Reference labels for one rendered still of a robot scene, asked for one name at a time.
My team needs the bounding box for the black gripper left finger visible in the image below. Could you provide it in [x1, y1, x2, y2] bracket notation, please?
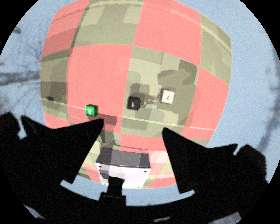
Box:
[20, 115, 104, 184]

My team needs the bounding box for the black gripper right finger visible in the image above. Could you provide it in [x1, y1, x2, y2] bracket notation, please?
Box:
[161, 128, 238, 194]

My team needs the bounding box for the small green block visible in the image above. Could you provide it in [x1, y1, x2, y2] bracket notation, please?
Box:
[85, 104, 97, 117]

